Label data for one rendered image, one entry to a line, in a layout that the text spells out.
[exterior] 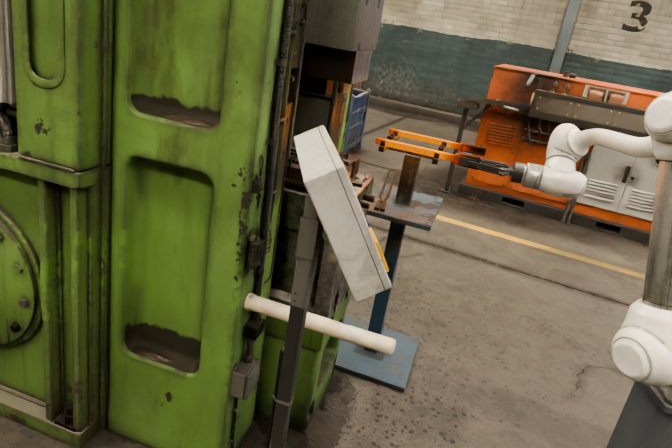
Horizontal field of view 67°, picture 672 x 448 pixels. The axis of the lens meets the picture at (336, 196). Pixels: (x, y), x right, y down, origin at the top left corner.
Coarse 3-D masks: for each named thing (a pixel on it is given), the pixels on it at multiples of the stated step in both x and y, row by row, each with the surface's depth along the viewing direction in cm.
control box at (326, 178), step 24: (312, 144) 112; (312, 168) 97; (336, 168) 93; (312, 192) 93; (336, 192) 94; (336, 216) 96; (360, 216) 96; (336, 240) 97; (360, 240) 98; (360, 264) 100; (360, 288) 102; (384, 288) 103
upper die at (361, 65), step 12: (312, 48) 150; (324, 48) 149; (312, 60) 151; (324, 60) 150; (336, 60) 149; (348, 60) 148; (360, 60) 153; (312, 72) 152; (324, 72) 151; (336, 72) 150; (348, 72) 149; (360, 72) 157
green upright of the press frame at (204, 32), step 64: (128, 0) 129; (192, 0) 130; (256, 0) 120; (128, 64) 134; (192, 64) 135; (256, 64) 124; (128, 128) 139; (192, 128) 133; (256, 128) 128; (128, 192) 147; (192, 192) 145; (128, 256) 154; (192, 256) 152; (128, 320) 162; (192, 320) 158; (128, 384) 167; (192, 384) 158
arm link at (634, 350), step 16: (656, 112) 124; (656, 128) 124; (656, 144) 129; (656, 192) 131; (656, 208) 131; (656, 224) 130; (656, 240) 130; (656, 256) 130; (656, 272) 130; (656, 288) 130; (640, 304) 134; (656, 304) 130; (624, 320) 137; (640, 320) 131; (656, 320) 128; (624, 336) 131; (640, 336) 128; (656, 336) 127; (624, 352) 130; (640, 352) 127; (656, 352) 125; (624, 368) 131; (640, 368) 127; (656, 368) 125; (656, 384) 128
